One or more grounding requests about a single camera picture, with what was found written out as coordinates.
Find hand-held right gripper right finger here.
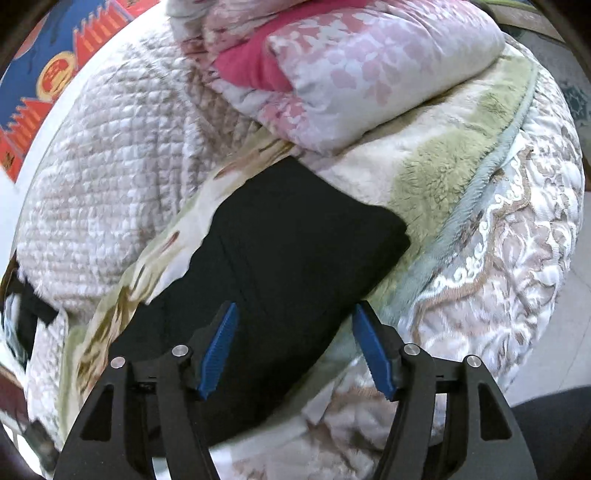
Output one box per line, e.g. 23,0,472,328
352,301,539,480

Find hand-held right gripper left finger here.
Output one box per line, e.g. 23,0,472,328
53,301,240,480

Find black pants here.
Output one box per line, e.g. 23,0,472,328
108,156,411,450

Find black hanging garment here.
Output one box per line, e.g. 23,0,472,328
4,258,60,363

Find beige quilted floral bedspread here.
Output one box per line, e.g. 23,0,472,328
14,32,586,480

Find white and green fleece blanket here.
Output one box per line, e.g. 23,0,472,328
60,53,540,416

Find person's dark trouser leg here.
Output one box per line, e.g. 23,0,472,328
508,385,591,480

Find wooden headboard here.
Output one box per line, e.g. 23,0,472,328
0,362,29,423

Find pink floral folded quilt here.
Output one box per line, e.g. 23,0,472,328
166,0,507,156

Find grey patterned floor mat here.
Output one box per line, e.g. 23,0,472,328
499,14,591,123

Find blue and red wall poster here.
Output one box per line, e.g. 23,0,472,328
0,0,163,184

